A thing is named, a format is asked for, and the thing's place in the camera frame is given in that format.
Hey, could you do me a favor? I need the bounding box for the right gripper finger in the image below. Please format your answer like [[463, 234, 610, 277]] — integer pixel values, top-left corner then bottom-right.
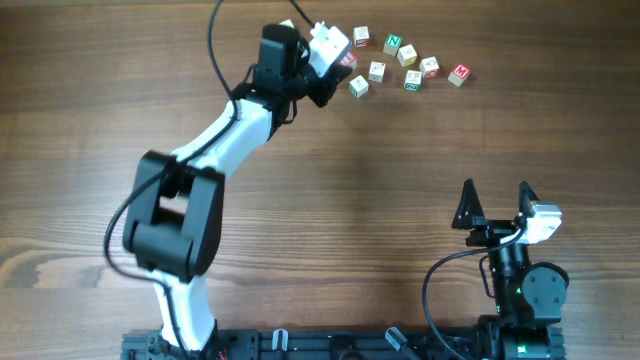
[[518, 181, 539, 217], [451, 178, 485, 230]]

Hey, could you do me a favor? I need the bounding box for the wooden block green letter side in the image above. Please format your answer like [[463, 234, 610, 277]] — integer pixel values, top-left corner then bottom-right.
[[349, 75, 369, 98]]

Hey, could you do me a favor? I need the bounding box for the red letter U block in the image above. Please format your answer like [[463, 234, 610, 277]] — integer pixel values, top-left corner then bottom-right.
[[340, 52, 357, 69]]

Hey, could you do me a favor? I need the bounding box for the wooden block with picture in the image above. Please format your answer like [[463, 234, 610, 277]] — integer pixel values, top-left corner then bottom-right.
[[368, 61, 386, 83]]

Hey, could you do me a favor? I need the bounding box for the wooden block green Z side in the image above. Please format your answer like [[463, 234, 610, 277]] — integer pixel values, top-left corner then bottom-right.
[[404, 70, 422, 92]]

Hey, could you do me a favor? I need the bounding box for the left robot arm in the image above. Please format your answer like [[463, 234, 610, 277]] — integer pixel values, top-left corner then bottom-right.
[[123, 23, 352, 359]]

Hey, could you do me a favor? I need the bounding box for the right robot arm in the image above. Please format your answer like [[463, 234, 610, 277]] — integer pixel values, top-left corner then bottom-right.
[[452, 179, 569, 360]]

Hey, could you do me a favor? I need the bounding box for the wooden block red side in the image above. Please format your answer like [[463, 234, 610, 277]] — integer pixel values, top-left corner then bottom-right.
[[353, 26, 371, 48]]

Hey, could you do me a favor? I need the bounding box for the plain wooden block top-left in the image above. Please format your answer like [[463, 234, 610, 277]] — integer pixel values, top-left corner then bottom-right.
[[279, 19, 295, 28]]

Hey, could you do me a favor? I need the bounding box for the green letter N block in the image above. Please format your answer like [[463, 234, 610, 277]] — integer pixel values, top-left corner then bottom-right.
[[383, 33, 402, 56]]

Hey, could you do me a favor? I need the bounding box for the wooden block yellow edge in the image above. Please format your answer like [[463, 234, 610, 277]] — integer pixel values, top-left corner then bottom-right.
[[397, 44, 417, 67]]

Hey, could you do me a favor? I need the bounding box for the wooden block red picture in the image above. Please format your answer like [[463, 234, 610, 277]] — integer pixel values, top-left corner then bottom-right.
[[419, 56, 440, 79]]

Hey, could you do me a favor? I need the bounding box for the red letter M block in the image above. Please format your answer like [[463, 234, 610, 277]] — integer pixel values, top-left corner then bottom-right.
[[448, 64, 471, 87]]

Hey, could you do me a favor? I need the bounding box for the right black camera cable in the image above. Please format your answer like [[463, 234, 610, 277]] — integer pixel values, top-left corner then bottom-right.
[[421, 227, 526, 360]]

